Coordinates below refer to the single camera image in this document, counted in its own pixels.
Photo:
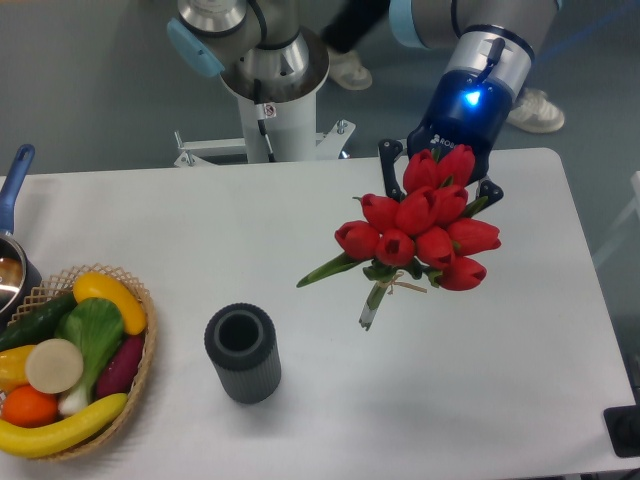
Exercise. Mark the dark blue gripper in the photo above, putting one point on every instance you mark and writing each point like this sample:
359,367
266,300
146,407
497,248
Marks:
469,106

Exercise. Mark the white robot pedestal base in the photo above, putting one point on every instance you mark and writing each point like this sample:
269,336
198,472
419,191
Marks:
272,132

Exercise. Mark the white sneaker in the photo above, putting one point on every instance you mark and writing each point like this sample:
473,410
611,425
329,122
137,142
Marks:
347,71
534,113

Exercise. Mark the dark grey ribbed vase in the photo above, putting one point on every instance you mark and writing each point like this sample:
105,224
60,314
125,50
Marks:
241,342

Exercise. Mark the woven wicker basket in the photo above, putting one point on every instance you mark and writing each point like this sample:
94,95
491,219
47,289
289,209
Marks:
62,283

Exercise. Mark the red tulip bouquet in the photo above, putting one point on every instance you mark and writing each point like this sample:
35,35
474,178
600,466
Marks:
432,233

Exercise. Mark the orange fruit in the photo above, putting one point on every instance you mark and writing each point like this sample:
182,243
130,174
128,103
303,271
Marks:
27,407

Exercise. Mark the green cucumber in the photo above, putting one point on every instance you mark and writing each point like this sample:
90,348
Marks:
39,324

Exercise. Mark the yellow banana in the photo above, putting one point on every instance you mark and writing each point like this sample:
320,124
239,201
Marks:
52,439

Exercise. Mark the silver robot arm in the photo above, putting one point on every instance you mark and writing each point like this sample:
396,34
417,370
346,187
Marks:
271,58

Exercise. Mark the purple sweet potato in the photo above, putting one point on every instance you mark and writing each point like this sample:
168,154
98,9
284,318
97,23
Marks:
118,375

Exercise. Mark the blue handled saucepan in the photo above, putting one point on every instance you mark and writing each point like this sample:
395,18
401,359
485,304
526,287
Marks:
18,275

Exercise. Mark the black device at edge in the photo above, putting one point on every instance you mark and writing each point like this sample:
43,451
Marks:
623,428

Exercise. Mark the yellow bell pepper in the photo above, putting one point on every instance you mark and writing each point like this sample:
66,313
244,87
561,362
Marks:
13,367

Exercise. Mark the right white sneaker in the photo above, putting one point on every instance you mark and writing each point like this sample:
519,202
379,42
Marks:
534,113

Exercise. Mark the green bok choy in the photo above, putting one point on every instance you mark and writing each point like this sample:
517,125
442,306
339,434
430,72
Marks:
95,326

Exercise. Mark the left white sneaker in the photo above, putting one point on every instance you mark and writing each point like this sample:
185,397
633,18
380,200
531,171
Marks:
347,71

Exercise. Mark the black trouser leg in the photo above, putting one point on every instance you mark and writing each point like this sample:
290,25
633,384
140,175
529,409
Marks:
354,21

